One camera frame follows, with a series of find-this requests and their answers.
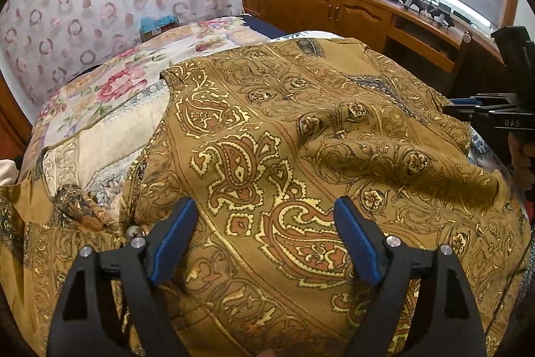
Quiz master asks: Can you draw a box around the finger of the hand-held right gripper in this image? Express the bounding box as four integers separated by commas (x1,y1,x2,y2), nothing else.
448,95,518,109
442,105,502,121

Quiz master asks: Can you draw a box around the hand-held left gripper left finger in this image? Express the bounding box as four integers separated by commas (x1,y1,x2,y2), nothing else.
48,198,199,357

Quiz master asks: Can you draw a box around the navy blue sheet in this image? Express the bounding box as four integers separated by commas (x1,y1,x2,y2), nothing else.
242,15,290,38

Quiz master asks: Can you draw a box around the wooden cabinet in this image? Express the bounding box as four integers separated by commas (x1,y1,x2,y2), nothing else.
240,0,508,74

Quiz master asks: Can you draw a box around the wooden door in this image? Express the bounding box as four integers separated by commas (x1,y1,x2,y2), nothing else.
0,76,33,162

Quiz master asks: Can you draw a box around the pink pillow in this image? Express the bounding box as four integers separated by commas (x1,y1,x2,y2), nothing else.
0,160,22,187

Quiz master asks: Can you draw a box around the blue floral white blanket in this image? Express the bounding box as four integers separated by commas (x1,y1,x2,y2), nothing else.
467,130,516,176

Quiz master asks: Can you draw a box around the teal box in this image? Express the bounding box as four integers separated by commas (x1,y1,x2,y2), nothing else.
140,15,179,42

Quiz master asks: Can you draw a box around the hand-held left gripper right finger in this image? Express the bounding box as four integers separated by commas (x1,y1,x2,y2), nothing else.
334,196,488,357

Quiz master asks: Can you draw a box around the brown paisley garment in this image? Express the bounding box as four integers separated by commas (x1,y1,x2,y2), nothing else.
0,31,531,357

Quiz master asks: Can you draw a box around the person's right hand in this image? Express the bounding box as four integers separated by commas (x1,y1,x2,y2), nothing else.
508,131,535,192

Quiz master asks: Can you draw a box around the pink floral quilt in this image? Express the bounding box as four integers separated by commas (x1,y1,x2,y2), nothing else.
12,16,268,194

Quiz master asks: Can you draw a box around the wooden chair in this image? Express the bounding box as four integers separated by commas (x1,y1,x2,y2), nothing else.
442,31,474,99

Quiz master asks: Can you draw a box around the black gadgets cluster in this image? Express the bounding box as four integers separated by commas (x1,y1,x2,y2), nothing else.
396,0,457,25

